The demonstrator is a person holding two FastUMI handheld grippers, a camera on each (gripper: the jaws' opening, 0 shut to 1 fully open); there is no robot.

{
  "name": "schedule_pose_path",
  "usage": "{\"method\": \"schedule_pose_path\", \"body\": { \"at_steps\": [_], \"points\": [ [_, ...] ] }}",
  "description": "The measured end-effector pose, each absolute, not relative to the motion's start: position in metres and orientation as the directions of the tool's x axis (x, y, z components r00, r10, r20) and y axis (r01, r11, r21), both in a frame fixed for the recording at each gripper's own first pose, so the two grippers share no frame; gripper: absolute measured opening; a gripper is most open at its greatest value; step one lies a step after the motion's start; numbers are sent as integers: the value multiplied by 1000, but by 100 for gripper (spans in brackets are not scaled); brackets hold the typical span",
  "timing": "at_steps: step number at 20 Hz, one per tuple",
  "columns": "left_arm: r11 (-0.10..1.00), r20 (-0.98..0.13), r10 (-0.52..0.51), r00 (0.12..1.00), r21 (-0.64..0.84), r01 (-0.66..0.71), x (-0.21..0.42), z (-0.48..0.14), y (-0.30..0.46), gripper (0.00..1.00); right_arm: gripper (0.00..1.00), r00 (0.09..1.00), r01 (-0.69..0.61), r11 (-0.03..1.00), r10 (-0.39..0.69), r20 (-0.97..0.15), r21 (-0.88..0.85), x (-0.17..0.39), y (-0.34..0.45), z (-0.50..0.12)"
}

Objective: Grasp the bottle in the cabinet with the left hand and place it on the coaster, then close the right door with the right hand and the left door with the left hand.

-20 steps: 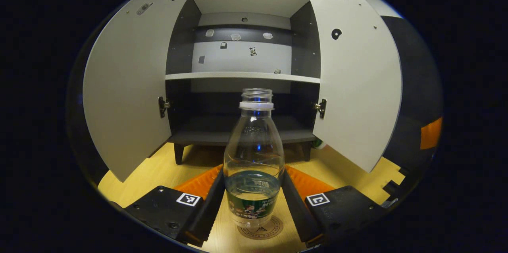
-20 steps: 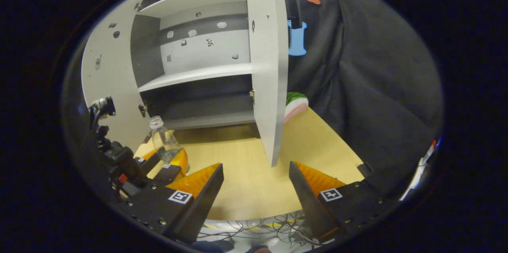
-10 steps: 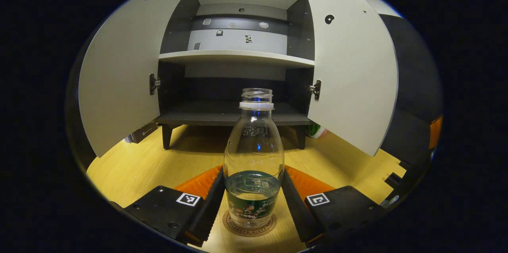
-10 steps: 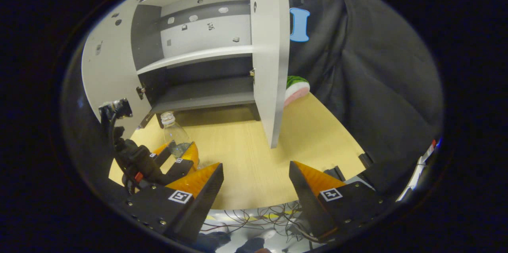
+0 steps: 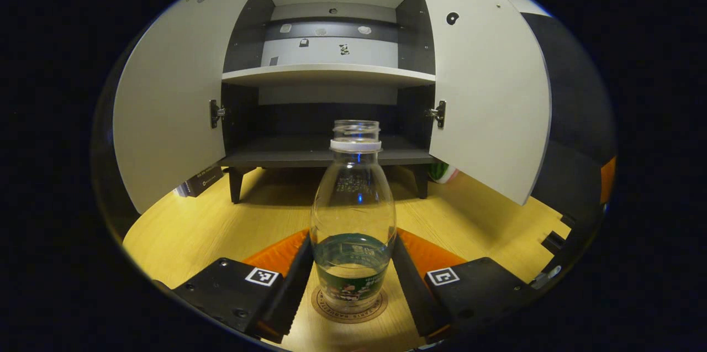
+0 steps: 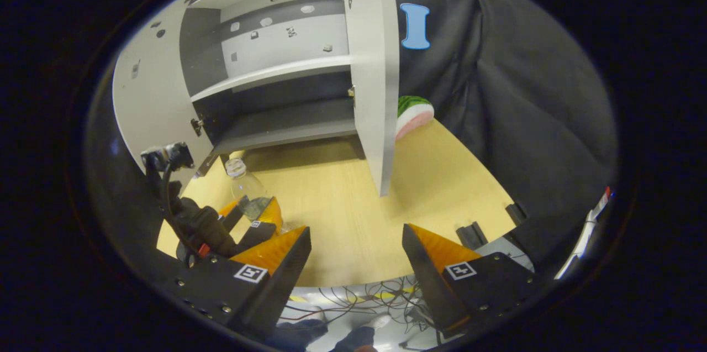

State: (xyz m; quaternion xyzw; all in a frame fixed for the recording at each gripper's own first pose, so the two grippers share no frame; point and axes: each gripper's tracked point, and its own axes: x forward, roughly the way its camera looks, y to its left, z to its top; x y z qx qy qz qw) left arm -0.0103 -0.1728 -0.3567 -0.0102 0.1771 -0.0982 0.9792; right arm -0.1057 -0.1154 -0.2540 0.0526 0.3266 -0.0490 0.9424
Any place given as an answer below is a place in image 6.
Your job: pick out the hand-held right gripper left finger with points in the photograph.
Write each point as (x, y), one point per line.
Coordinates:
(276, 291)

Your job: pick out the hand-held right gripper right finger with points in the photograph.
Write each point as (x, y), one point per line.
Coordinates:
(428, 280)

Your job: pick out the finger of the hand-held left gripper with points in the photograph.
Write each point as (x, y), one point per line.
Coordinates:
(231, 216)
(257, 233)

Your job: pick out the clear plastic bottle green label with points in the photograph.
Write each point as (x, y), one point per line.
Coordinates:
(243, 183)

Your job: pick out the white cabinet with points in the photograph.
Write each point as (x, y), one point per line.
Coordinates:
(276, 120)

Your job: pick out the white cabinet door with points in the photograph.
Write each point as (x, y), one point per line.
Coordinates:
(370, 64)
(154, 98)

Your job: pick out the metal door hinge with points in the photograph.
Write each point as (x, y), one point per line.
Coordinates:
(351, 95)
(196, 126)

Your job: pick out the person's trouser leg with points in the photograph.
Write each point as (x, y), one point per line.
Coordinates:
(301, 335)
(356, 338)

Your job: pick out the black table clamp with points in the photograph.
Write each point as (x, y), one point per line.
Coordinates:
(516, 214)
(470, 236)

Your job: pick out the watermelon slice toy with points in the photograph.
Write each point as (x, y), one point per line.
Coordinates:
(413, 114)

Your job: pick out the black backdrop cloth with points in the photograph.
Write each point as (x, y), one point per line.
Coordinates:
(525, 120)

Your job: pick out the white metal frame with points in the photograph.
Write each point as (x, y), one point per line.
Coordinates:
(585, 230)

